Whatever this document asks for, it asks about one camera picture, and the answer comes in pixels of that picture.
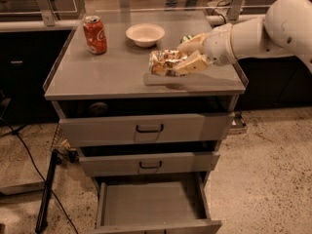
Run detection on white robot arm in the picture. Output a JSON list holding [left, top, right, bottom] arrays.
[[174, 0, 312, 75]]

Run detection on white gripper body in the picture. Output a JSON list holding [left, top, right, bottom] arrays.
[[203, 23, 237, 66]]

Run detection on white bowl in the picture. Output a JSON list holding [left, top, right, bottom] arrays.
[[126, 23, 165, 48]]

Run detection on middle grey drawer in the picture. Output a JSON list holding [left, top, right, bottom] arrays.
[[78, 141, 219, 177]]

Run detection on orange patterned can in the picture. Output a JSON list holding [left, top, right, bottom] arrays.
[[149, 50, 187, 77]]

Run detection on red soda can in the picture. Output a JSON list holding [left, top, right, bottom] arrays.
[[83, 16, 107, 55]]

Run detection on black floor cable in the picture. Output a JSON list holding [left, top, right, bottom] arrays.
[[0, 117, 79, 234]]

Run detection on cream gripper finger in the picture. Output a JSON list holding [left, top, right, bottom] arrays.
[[176, 33, 208, 54], [173, 51, 211, 76]]

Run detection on small wire cart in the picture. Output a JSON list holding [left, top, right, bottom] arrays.
[[50, 125, 78, 163]]

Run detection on green soda can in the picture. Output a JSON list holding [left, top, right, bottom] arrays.
[[180, 34, 195, 44]]

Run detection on bottom grey drawer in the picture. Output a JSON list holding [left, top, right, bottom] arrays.
[[88, 173, 221, 234]]

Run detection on top grey drawer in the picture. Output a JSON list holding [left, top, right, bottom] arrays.
[[53, 96, 237, 147]]

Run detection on grey drawer cabinet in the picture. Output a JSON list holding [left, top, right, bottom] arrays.
[[42, 9, 250, 234]]

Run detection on dark round object in drawer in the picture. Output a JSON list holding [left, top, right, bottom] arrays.
[[88, 101, 108, 117]]

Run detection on black bar on floor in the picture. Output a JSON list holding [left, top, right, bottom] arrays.
[[35, 150, 58, 234]]

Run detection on grey drawer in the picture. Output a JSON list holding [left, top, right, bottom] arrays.
[[78, 141, 219, 177], [88, 173, 221, 234], [53, 96, 237, 147]]

